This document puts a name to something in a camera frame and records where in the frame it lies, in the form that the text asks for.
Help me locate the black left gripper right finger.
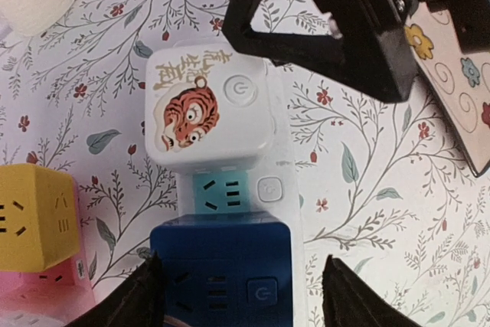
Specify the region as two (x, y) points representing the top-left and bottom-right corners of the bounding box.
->
(322, 256), (412, 327)

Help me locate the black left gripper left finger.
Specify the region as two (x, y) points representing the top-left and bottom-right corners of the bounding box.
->
(67, 253), (165, 327)

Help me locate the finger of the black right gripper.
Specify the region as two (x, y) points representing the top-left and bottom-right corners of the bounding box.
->
(222, 0), (417, 103)

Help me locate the pink cube socket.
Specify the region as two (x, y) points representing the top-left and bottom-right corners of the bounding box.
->
(0, 179), (96, 327)

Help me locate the dark blue cube socket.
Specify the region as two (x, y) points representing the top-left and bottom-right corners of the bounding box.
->
(149, 212), (293, 326)

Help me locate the yellow cube socket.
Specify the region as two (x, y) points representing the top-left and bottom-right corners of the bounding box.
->
(1, 163), (80, 273)

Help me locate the white multicolour power strip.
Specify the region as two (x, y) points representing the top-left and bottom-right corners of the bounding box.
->
(165, 61), (307, 326)

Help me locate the white tiger cube socket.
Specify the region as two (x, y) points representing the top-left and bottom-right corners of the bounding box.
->
(145, 43), (274, 174)

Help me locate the square floral ceramic plate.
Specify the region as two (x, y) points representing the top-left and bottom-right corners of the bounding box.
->
(405, 0), (489, 177)

